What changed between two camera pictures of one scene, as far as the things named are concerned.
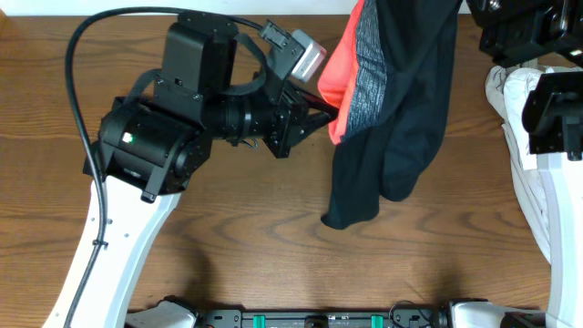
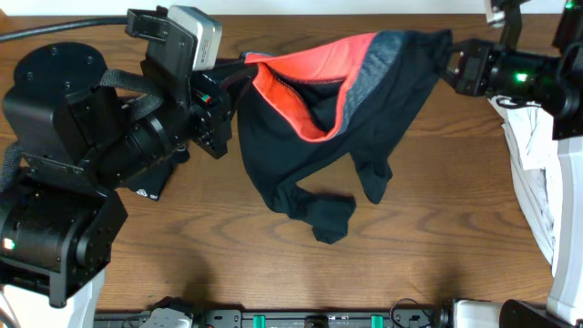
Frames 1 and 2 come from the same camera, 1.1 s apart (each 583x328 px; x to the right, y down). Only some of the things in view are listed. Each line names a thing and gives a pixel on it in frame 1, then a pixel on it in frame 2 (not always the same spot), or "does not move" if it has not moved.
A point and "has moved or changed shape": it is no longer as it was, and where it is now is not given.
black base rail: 410,314 does not move
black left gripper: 287,123 -> 207,117
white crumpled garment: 508,88 does not move
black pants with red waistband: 391,69 has moved or changed shape
